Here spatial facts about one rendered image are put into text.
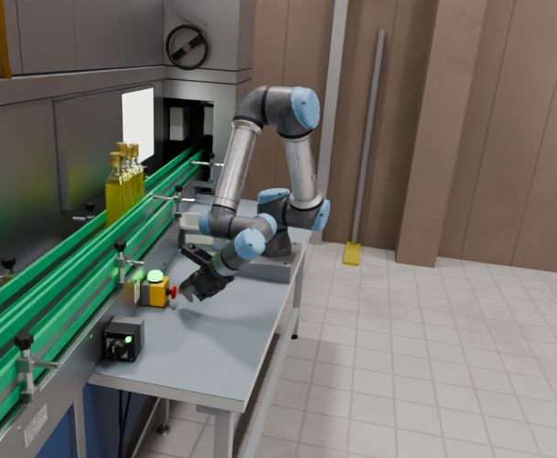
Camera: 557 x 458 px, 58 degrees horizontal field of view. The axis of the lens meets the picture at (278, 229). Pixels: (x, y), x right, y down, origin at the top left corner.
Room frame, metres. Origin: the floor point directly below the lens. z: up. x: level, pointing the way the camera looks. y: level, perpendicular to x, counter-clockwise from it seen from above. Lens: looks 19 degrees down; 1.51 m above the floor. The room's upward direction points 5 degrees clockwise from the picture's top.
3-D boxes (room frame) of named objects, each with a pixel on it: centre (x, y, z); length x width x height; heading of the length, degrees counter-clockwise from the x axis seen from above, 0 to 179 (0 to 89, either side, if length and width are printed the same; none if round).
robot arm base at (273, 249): (1.75, 0.02, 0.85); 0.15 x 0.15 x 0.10
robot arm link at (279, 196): (1.75, 0.02, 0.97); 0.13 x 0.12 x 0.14; 68
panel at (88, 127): (1.96, 0.66, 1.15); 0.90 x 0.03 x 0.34; 178
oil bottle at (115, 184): (1.58, 0.54, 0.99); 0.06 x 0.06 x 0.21; 87
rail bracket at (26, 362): (0.75, 0.40, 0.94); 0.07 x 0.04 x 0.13; 88
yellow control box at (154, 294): (1.38, 0.36, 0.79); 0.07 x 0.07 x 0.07; 88
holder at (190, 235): (1.92, 0.33, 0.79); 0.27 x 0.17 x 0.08; 88
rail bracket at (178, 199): (1.81, 0.40, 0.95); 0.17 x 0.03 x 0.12; 88
